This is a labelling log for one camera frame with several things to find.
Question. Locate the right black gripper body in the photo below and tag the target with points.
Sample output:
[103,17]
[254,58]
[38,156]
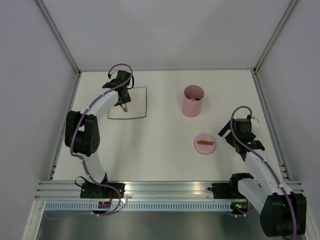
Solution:
[235,137]

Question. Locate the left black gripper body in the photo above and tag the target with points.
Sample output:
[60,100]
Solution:
[123,100]

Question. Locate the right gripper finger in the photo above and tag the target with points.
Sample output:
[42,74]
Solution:
[228,127]
[230,139]

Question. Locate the metal tongs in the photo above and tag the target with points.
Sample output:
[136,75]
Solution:
[124,107]

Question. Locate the pink cylindrical lunch box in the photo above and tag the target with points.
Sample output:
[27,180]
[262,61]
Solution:
[192,109]

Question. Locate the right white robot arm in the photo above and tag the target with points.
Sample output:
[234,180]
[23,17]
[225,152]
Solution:
[282,212]

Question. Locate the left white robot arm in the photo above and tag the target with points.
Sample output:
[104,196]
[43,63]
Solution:
[82,134]

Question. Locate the white square plate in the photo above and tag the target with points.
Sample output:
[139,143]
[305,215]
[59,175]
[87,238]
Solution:
[136,109]

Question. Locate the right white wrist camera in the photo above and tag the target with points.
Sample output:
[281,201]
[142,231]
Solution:
[255,122]

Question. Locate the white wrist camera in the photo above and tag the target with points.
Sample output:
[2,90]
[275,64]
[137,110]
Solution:
[255,122]
[112,74]

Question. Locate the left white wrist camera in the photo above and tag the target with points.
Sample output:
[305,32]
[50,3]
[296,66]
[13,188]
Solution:
[112,74]

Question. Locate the pink lid with brown handle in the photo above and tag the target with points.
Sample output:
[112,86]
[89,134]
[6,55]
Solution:
[204,144]

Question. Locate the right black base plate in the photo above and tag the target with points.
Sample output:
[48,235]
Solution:
[223,191]

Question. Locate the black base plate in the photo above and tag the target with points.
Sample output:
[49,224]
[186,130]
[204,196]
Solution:
[223,191]
[90,190]

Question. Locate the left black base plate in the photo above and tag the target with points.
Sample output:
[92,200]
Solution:
[90,190]

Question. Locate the left aluminium frame post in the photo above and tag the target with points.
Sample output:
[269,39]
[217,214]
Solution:
[57,35]

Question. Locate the aluminium frame post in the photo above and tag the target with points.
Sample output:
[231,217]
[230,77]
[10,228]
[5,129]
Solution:
[275,34]
[57,35]

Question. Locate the aluminium front rail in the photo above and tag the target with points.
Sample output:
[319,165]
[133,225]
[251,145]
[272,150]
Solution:
[185,191]

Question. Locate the right aluminium frame post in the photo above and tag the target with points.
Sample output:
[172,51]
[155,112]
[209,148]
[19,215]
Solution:
[275,34]

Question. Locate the white slotted cable duct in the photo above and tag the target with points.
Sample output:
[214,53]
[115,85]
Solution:
[162,206]

